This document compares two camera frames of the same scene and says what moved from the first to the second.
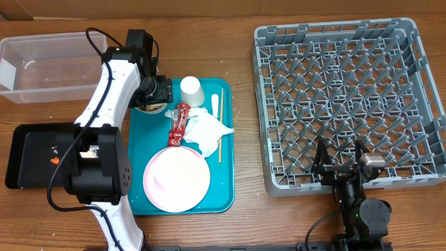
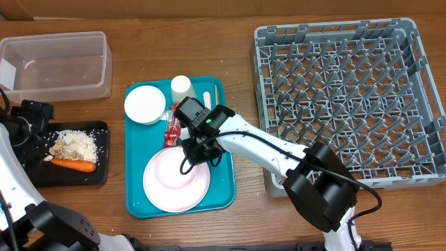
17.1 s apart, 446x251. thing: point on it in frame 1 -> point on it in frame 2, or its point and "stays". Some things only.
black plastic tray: [35, 150] stays
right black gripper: [321, 164] -> [199, 151]
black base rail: [335, 245] stays
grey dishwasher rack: [343, 83] stays
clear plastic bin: [51, 67] stays
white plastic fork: [214, 98] -> [207, 100]
